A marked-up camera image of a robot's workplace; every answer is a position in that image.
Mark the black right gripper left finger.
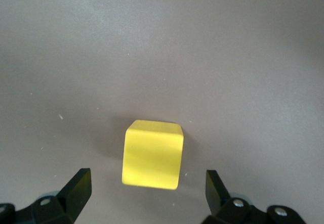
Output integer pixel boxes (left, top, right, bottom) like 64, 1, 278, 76
0, 167, 92, 224

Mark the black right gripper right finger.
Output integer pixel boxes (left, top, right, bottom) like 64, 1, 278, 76
201, 169, 307, 224

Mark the yellow cube block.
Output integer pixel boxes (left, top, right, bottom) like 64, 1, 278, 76
120, 119, 184, 191

